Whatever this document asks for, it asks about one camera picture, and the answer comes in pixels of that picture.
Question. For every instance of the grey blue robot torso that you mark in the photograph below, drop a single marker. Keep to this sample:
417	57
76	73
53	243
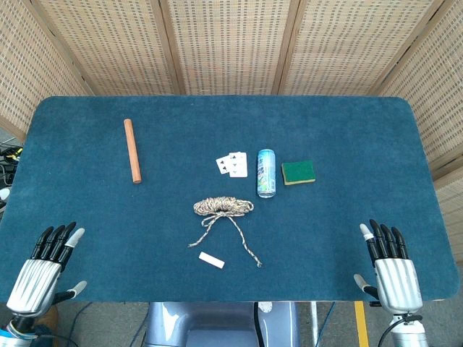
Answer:
217	325

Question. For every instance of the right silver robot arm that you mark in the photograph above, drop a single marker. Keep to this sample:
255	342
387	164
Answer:
410	330

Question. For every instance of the blue white drink can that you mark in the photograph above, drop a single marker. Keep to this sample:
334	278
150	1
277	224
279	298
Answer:
266	173

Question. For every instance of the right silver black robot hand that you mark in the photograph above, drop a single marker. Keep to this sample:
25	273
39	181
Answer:
398	282

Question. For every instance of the green yellow scrub sponge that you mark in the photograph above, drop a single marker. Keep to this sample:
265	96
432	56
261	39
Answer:
298	171

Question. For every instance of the white table leg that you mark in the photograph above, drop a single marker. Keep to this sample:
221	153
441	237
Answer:
314	323

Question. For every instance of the blue carpet table cover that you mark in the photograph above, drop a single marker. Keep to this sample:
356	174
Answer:
108	224

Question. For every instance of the six of clubs card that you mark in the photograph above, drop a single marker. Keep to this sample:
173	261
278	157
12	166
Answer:
238	165

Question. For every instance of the woven bamboo folding screen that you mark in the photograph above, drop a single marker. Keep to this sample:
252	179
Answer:
231	47

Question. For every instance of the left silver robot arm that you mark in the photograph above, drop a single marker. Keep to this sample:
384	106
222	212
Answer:
18	327

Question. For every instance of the brown wooden round stick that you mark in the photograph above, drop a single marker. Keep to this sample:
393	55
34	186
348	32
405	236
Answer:
132	152

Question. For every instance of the three of clubs card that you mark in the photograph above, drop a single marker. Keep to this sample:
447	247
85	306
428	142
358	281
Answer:
222	165

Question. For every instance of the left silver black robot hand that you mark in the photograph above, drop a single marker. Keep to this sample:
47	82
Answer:
34	280

